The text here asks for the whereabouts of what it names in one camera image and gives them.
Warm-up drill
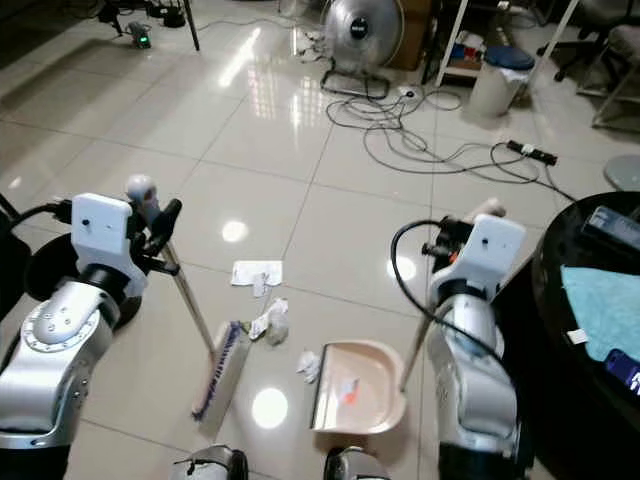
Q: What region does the beige long-handled dustpan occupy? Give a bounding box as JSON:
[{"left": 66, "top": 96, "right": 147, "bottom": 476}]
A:
[{"left": 310, "top": 197, "right": 509, "bottom": 437}]

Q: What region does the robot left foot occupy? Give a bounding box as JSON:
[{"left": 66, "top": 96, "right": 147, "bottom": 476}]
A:
[{"left": 172, "top": 445, "right": 246, "bottom": 480}]

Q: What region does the grey floor fan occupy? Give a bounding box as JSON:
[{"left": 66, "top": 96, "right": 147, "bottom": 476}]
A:
[{"left": 320, "top": 0, "right": 406, "bottom": 99}]

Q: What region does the brown cardboard box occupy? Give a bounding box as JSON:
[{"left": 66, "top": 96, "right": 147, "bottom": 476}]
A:
[{"left": 395, "top": 0, "right": 431, "bottom": 69}]

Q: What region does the black floor cable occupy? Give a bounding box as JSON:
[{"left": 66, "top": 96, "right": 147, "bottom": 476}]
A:
[{"left": 325, "top": 85, "right": 576, "bottom": 201}]

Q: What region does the flat white paper sheet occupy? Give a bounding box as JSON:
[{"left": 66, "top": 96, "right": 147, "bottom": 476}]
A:
[{"left": 230, "top": 260, "right": 284, "bottom": 289}]

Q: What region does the red and white scrap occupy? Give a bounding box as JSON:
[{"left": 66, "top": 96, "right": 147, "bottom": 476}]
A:
[{"left": 335, "top": 375, "right": 364, "bottom": 404}]

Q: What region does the black power strip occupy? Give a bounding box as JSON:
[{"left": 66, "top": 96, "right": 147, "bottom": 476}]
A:
[{"left": 507, "top": 139, "right": 559, "bottom": 166}]

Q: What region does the small crumpled white paper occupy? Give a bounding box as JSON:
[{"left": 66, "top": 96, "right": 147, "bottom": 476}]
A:
[{"left": 295, "top": 350, "right": 323, "bottom": 384}]

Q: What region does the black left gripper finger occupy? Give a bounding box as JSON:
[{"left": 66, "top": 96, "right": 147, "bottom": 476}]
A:
[{"left": 150, "top": 198, "right": 183, "bottom": 251}]

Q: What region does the dark blue item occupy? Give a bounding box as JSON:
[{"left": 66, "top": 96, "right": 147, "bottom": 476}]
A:
[{"left": 605, "top": 348, "right": 640, "bottom": 391}]

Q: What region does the broom with beige grip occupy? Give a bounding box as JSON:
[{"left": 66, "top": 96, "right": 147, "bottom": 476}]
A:
[{"left": 125, "top": 174, "right": 252, "bottom": 421}]

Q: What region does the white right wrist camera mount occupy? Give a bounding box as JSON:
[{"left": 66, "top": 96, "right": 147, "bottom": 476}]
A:
[{"left": 445, "top": 213, "right": 528, "bottom": 301}]

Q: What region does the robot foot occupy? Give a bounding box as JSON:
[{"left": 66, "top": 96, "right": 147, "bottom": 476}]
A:
[
  {"left": 325, "top": 447, "right": 401, "bottom": 480},
  {"left": 172, "top": 445, "right": 246, "bottom": 480}
]

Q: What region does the black round table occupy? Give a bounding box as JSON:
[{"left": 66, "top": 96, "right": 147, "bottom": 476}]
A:
[{"left": 495, "top": 190, "right": 640, "bottom": 480}]

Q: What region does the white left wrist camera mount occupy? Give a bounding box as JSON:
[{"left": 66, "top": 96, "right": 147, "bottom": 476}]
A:
[{"left": 72, "top": 193, "right": 134, "bottom": 291}]

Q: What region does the large crumpled white tissue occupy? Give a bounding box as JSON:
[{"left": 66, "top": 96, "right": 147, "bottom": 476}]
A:
[{"left": 248, "top": 297, "right": 291, "bottom": 346}]

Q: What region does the device with green light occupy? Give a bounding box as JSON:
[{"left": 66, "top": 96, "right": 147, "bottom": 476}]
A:
[{"left": 128, "top": 25, "right": 156, "bottom": 49}]

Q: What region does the black flat device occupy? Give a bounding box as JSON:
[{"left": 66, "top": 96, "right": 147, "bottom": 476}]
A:
[{"left": 582, "top": 205, "right": 640, "bottom": 253}]

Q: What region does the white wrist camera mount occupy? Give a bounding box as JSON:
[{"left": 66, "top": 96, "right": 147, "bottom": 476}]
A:
[
  {"left": 72, "top": 193, "right": 134, "bottom": 291},
  {"left": 445, "top": 213, "right": 528, "bottom": 301}
]

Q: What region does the black table leg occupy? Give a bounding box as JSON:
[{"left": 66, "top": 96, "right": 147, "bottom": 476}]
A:
[{"left": 182, "top": 0, "right": 201, "bottom": 51}]

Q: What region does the white bin with blue lid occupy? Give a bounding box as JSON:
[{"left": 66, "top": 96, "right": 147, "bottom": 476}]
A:
[{"left": 468, "top": 45, "right": 538, "bottom": 118}]

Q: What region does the black office chair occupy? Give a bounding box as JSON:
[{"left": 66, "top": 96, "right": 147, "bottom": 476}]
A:
[{"left": 540, "top": 0, "right": 621, "bottom": 81}]

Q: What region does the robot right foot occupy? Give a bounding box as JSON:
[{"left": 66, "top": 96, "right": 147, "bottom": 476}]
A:
[{"left": 325, "top": 447, "right": 401, "bottom": 480}]

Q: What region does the colourful box stack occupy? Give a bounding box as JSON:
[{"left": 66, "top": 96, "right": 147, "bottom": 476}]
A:
[{"left": 450, "top": 35, "right": 486, "bottom": 73}]

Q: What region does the teal cloth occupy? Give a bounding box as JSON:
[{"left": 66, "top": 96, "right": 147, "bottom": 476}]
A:
[{"left": 560, "top": 265, "right": 640, "bottom": 363}]

